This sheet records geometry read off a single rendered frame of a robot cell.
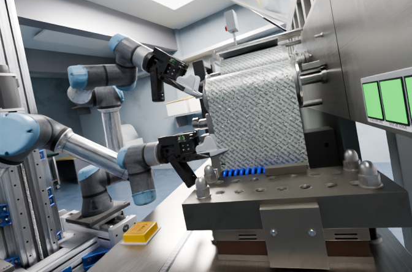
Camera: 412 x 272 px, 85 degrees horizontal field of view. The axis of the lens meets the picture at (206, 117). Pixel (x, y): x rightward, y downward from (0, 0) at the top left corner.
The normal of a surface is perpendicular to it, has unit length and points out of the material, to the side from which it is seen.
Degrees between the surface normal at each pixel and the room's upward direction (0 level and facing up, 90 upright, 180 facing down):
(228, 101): 90
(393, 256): 0
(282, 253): 90
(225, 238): 90
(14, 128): 85
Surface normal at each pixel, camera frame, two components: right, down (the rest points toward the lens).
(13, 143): 0.29, -0.13
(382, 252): -0.18, -0.98
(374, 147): -0.51, 0.12
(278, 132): -0.29, 0.08
